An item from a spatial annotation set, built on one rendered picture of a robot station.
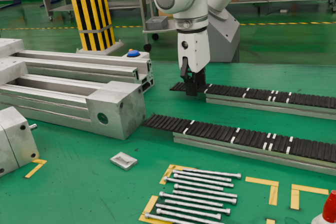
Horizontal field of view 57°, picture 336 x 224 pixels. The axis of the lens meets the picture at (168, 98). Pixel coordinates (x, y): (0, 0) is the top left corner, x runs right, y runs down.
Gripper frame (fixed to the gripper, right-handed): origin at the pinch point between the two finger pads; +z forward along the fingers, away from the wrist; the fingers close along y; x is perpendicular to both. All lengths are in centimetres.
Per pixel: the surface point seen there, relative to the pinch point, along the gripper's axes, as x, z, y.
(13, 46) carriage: 73, -7, 1
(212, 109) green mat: -6.4, 3.9, -5.1
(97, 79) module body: 29.7, -0.7, -4.9
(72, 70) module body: 40.4, -2.3, -3.8
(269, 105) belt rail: -19.5, 2.7, -1.4
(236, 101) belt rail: -11.4, 2.8, -1.4
